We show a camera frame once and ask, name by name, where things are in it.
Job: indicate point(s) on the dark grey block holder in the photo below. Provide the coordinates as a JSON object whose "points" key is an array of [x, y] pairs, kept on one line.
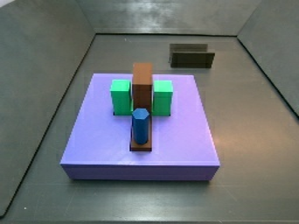
{"points": [[190, 56]]}

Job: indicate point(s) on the blue hexagonal peg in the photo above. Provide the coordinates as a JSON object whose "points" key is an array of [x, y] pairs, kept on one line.
{"points": [[141, 120]]}

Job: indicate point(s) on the left green block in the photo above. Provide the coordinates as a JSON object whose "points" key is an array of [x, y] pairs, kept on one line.
{"points": [[121, 96]]}

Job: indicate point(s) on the brown L-shaped block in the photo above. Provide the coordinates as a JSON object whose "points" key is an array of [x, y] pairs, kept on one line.
{"points": [[142, 97]]}

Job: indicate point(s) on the purple board base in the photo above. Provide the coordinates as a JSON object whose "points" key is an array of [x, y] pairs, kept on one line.
{"points": [[184, 153]]}

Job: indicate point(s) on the right green block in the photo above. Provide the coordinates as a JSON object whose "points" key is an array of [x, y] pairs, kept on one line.
{"points": [[164, 94]]}

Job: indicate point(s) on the green block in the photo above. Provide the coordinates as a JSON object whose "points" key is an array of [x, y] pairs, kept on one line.
{"points": [[164, 94], [121, 96]]}

